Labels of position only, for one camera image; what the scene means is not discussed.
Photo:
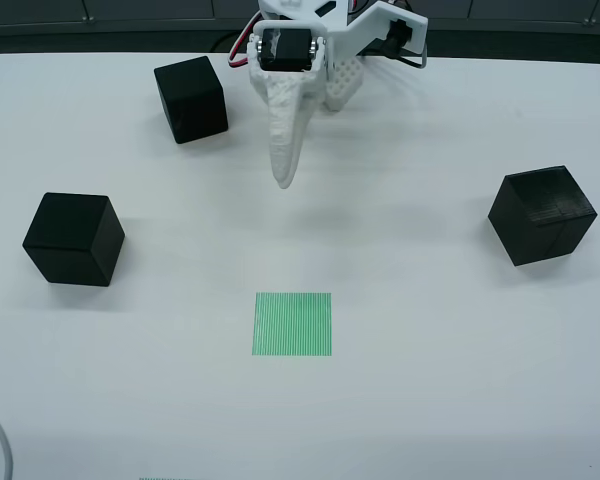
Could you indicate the smooth black cube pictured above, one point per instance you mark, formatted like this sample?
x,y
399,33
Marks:
x,y
192,100
72,240

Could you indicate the black cube with ridged lines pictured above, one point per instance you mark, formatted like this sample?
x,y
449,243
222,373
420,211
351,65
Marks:
x,y
542,215

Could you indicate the white perforated base block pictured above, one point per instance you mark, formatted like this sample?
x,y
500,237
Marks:
x,y
342,85

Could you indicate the green striped square marker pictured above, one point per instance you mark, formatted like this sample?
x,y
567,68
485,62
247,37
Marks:
x,y
292,325

